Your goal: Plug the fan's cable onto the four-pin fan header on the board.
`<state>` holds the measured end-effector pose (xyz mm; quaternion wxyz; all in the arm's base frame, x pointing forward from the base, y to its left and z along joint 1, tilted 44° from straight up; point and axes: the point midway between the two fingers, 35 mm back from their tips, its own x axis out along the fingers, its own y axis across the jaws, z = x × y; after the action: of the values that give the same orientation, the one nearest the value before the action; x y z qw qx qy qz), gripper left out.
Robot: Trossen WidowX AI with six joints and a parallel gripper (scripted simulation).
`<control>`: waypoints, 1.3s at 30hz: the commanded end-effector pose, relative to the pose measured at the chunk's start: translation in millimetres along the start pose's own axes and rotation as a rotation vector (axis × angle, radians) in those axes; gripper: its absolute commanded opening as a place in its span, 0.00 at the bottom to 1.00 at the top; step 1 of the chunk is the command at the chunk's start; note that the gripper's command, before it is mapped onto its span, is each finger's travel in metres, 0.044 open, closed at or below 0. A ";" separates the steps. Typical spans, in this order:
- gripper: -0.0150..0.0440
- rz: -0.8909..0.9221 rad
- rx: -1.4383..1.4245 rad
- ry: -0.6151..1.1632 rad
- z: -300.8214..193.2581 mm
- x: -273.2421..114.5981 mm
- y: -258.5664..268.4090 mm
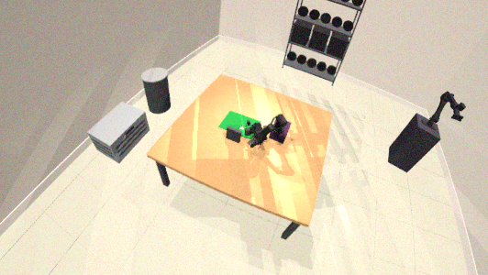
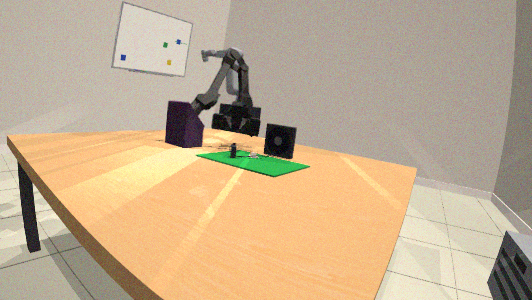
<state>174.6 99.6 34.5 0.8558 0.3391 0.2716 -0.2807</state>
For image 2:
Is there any green circuit board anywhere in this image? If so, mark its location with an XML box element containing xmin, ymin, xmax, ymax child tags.
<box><xmin>195</xmin><ymin>150</ymin><xmax>310</xmax><ymax>178</ymax></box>

